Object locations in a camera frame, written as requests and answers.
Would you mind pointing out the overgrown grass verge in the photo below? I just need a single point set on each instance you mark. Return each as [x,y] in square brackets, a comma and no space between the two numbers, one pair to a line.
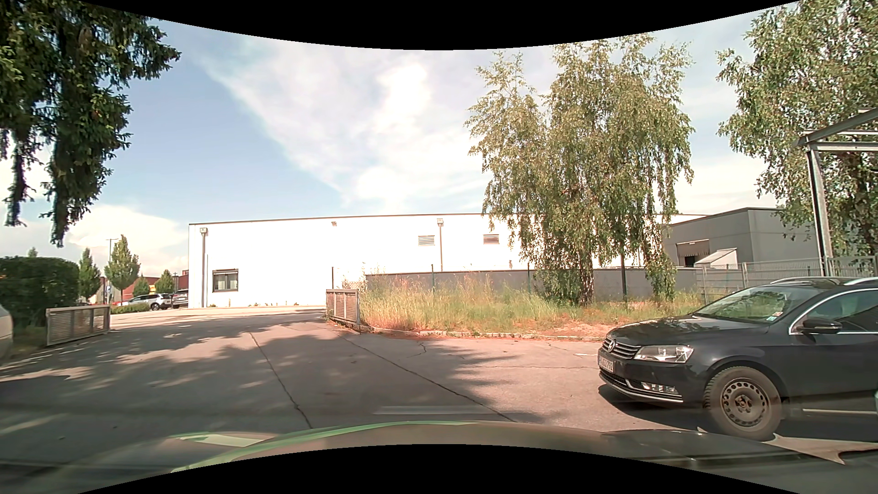
[480,309]

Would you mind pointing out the metal slatted gate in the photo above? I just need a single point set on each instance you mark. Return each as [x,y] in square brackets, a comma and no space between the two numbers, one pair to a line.
[342,306]
[77,324]

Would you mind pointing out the white flat-roofed building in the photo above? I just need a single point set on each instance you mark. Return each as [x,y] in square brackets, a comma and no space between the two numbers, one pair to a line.
[308,261]

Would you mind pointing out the large birch tree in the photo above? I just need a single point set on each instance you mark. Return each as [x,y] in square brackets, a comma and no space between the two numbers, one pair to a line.
[590,158]

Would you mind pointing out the car's own bonnet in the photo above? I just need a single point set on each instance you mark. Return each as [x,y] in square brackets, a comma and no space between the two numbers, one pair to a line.
[439,433]

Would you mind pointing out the dark parked car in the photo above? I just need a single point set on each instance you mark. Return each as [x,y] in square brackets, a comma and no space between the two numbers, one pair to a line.
[180,298]

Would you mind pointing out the grey asphalt road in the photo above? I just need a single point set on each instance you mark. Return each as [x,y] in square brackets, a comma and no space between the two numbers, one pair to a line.
[206,370]

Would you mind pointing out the red brick building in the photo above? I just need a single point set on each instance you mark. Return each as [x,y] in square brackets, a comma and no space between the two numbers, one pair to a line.
[147,285]

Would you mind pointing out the silver parked car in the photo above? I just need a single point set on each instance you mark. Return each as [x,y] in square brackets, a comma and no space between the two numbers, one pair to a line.
[147,301]

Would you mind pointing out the grey flat-roofed building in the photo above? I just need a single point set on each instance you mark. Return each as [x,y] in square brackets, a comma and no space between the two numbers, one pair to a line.
[747,237]

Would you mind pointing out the row of slender trees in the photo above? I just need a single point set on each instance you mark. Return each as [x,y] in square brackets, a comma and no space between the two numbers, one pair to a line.
[120,269]

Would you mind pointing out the dark grey estate car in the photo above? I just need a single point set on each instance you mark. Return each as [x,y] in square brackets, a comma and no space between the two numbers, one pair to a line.
[754,343]

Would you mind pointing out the tall birch tree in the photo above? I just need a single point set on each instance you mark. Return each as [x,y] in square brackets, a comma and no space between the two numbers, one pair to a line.
[802,96]

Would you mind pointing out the green hedge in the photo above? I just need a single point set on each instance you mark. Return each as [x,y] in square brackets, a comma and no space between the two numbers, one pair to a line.
[38,288]

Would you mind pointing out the pale vehicle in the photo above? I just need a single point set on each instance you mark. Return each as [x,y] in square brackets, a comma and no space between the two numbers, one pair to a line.
[4,331]

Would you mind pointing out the grey concrete wall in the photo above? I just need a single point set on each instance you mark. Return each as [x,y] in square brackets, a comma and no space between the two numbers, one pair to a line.
[480,280]

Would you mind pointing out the lamp post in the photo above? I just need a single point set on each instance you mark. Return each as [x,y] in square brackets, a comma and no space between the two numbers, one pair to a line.
[110,267]

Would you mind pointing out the grey metal frame shelter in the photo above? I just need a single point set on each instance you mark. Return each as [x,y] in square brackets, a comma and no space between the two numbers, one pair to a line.
[819,199]

